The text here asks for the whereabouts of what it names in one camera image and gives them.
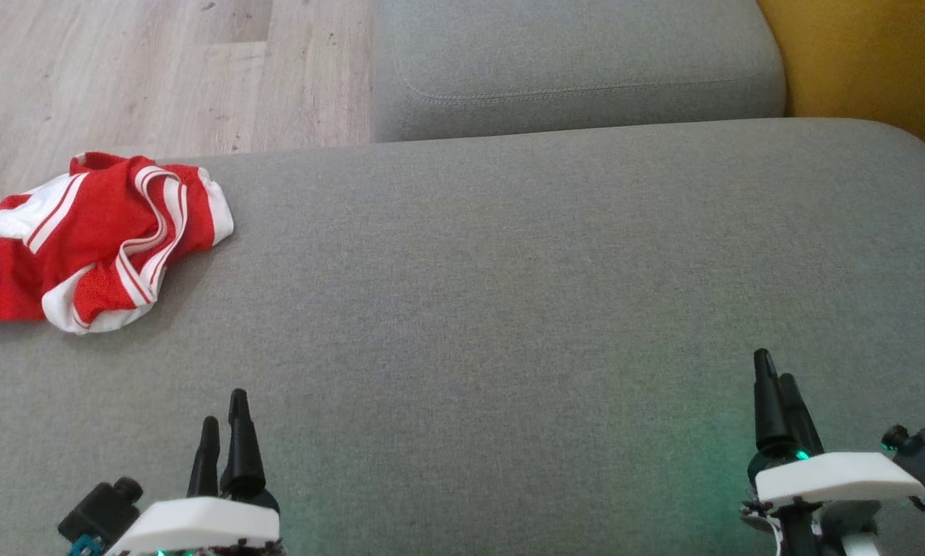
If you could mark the yellow sofa back cushion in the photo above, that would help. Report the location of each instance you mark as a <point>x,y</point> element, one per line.
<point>879,54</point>

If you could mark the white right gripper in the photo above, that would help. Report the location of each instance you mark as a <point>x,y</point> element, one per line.
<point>841,479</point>

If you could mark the red basketball jersey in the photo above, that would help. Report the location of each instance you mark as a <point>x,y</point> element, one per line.
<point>107,201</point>

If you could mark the large grey sofa seat cushion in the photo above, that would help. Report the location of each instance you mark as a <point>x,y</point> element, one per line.
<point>509,309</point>

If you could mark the small grey sofa seat cushion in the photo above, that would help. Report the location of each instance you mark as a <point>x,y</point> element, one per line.
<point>570,62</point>

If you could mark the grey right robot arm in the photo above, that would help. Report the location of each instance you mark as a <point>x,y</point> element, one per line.
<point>856,533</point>

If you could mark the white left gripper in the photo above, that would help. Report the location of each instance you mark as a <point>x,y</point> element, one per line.
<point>200,525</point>

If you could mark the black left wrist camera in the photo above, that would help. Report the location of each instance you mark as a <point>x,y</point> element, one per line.
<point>99,510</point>

